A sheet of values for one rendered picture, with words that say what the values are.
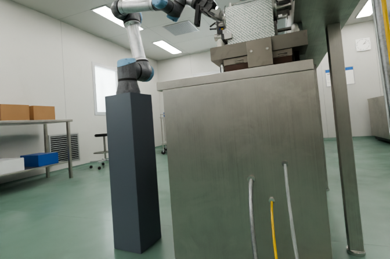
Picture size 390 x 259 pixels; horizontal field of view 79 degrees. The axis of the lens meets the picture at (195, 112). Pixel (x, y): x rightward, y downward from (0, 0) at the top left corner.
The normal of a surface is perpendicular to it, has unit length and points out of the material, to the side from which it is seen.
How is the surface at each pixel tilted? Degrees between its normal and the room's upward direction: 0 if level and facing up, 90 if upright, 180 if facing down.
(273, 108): 90
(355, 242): 90
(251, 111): 90
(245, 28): 90
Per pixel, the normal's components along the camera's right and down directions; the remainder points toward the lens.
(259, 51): -0.36, -0.01
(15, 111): 0.91, -0.09
